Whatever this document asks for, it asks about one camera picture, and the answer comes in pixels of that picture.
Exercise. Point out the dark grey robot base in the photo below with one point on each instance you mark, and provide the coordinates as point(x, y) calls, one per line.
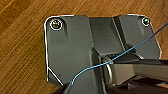
point(73, 43)

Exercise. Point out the silver base bolt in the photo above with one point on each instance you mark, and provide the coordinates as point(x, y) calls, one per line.
point(56, 24)
point(145, 21)

